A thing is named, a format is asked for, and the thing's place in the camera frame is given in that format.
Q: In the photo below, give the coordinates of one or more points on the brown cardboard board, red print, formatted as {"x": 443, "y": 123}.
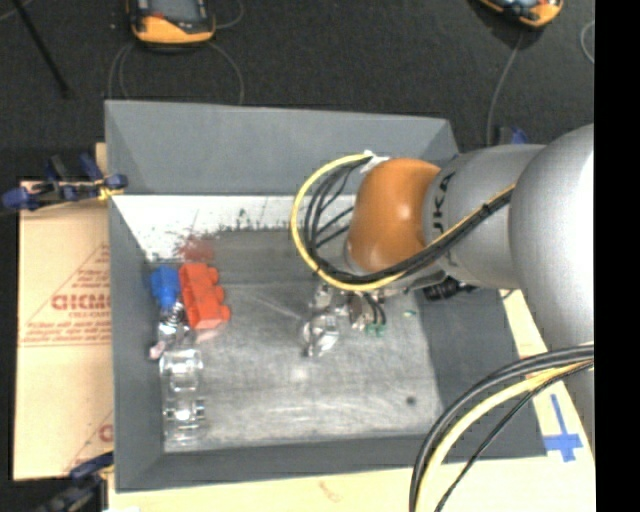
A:
{"x": 60, "y": 280}

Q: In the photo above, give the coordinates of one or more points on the black cylinder on white bracket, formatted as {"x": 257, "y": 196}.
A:
{"x": 442, "y": 289}

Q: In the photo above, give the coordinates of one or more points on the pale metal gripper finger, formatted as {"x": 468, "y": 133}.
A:
{"x": 320, "y": 337}
{"x": 325, "y": 300}

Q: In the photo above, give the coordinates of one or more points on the clear glass thing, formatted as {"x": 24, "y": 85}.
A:
{"x": 182, "y": 390}

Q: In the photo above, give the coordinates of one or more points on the shiny silver spring thing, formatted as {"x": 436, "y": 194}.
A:
{"x": 172, "y": 325}

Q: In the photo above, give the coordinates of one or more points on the small pink thing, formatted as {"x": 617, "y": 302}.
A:
{"x": 157, "y": 350}

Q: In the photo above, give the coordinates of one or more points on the grey metal bin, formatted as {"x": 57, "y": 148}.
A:
{"x": 310, "y": 395}

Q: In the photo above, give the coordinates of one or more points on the blue plastic cap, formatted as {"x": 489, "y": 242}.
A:
{"x": 165, "y": 285}

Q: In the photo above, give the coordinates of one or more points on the orange-red toy brick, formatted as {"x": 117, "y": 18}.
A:
{"x": 202, "y": 295}

